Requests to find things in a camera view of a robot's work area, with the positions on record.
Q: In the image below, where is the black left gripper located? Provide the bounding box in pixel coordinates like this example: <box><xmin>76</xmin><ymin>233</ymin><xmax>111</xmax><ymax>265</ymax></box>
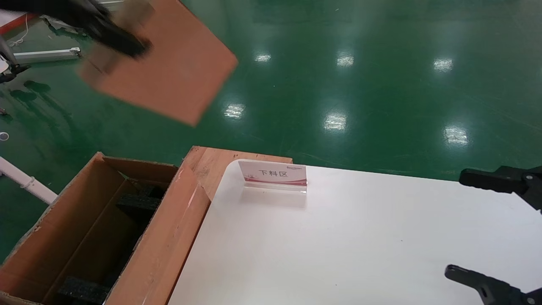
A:
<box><xmin>0</xmin><ymin>0</ymin><xmax>152</xmax><ymax>58</ymax></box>

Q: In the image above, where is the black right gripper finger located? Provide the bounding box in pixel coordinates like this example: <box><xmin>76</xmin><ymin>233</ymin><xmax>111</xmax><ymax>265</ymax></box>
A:
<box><xmin>445</xmin><ymin>266</ymin><xmax>542</xmax><ymax>305</ymax></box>
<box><xmin>459</xmin><ymin>166</ymin><xmax>542</xmax><ymax>212</ymax></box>

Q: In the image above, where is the small cardboard box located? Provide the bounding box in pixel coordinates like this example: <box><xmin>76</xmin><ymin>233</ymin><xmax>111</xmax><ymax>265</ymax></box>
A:
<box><xmin>78</xmin><ymin>0</ymin><xmax>238</xmax><ymax>127</ymax></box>

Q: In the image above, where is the large cardboard box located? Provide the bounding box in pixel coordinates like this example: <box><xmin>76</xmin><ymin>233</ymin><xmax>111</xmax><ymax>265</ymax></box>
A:
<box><xmin>0</xmin><ymin>152</ymin><xmax>212</xmax><ymax>305</ymax></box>

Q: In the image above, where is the white metal stand leg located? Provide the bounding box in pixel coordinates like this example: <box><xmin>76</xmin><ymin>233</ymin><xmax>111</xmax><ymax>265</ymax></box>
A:
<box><xmin>13</xmin><ymin>47</ymin><xmax>81</xmax><ymax>64</ymax></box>

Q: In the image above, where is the grey black stand foot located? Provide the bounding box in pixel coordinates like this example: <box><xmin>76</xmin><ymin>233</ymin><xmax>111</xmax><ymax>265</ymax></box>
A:
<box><xmin>0</xmin><ymin>36</ymin><xmax>31</xmax><ymax>84</ymax></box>

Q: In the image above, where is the brown wooden board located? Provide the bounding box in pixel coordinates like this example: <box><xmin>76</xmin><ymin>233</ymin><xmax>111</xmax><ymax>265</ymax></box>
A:
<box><xmin>182</xmin><ymin>146</ymin><xmax>293</xmax><ymax>200</ymax></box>

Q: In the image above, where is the black foam block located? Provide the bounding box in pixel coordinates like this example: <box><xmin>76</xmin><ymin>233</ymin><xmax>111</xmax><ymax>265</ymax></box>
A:
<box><xmin>57</xmin><ymin>276</ymin><xmax>111</xmax><ymax>305</ymax></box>
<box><xmin>115</xmin><ymin>181</ymin><xmax>166</xmax><ymax>222</ymax></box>

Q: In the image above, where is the white plastic pipe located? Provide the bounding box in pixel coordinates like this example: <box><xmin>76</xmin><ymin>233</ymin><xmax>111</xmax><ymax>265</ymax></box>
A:
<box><xmin>0</xmin><ymin>157</ymin><xmax>58</xmax><ymax>205</ymax></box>

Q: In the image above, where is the clear acrylic sign holder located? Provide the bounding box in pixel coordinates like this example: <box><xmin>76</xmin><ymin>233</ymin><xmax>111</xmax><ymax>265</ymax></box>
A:
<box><xmin>238</xmin><ymin>160</ymin><xmax>308</xmax><ymax>194</ymax></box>

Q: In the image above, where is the thin white cable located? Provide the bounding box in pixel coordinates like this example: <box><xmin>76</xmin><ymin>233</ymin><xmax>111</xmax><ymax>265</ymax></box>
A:
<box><xmin>8</xmin><ymin>14</ymin><xmax>28</xmax><ymax>47</ymax></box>

